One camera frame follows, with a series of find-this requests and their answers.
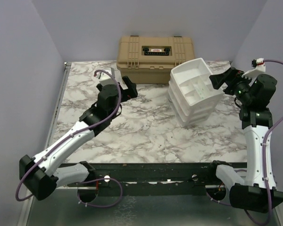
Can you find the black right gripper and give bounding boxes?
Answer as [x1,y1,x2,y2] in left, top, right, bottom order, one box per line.
[210,66,257,104]

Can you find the white plastic drawer organizer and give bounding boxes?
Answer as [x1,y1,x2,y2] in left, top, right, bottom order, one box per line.
[167,58,224,128]

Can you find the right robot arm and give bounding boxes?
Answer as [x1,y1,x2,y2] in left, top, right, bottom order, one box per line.
[207,67,283,213]

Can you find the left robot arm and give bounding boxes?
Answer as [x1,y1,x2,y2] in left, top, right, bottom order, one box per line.
[19,76,138,201]

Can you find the tan plastic toolbox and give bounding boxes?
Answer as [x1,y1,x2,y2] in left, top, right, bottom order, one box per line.
[116,36,195,84]

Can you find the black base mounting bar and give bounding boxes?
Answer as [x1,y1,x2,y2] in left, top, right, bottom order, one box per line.
[37,160,250,196]

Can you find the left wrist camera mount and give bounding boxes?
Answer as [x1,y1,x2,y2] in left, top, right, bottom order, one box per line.
[94,67,117,86]

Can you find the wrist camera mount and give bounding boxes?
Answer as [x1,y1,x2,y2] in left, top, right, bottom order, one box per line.
[94,67,117,86]
[242,58,266,80]

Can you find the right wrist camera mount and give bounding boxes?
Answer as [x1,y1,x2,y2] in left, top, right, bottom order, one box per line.
[242,58,266,80]

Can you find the black toolbox handle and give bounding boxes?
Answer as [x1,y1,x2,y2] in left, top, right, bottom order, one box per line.
[142,47,171,56]

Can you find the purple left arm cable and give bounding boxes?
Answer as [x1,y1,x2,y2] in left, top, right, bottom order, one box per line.
[15,70,125,208]

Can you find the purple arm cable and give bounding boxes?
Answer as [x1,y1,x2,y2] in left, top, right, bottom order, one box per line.
[206,59,283,226]
[15,70,125,208]

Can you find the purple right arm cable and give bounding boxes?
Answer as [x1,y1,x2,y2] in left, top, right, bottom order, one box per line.
[206,59,283,226]

